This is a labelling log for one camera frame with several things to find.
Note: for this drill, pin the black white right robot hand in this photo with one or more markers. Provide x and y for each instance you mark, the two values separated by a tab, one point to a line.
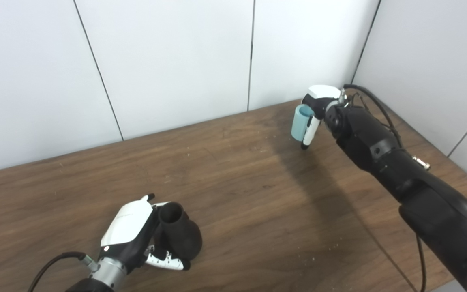
322	92

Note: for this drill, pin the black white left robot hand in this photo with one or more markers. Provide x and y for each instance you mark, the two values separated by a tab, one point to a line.
126	227

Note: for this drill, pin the light blue cylinder cup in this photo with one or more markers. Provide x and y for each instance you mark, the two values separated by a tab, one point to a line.
299	123

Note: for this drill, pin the black funnel-shaped nozzle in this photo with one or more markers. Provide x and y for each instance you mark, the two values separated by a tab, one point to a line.
183	235

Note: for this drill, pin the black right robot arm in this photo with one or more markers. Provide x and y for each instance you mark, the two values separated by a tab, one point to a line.
420	194

